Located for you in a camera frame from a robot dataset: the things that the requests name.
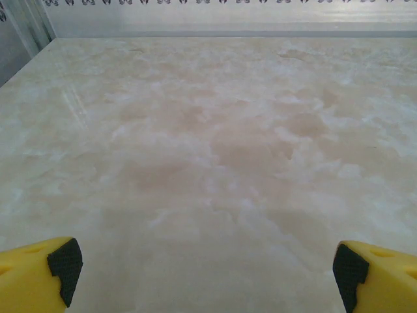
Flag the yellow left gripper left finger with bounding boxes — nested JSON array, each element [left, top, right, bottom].
[[0, 237, 83, 313]]

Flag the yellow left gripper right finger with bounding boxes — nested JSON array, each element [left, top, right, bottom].
[[332, 240, 417, 313]]

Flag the aluminium frame post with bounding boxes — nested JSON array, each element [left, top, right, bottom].
[[9, 0, 57, 59]]

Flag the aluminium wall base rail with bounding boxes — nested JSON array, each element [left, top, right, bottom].
[[54, 30, 417, 39]]

